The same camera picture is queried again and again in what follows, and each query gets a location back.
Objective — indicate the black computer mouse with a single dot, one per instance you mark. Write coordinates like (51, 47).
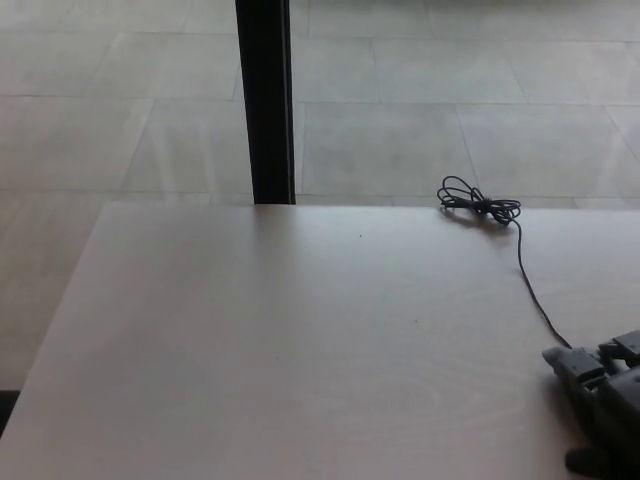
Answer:
(582, 416)

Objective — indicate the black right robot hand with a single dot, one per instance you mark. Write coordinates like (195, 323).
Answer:
(622, 400)

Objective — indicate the black vertical pillar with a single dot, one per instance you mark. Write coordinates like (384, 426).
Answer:
(265, 100)

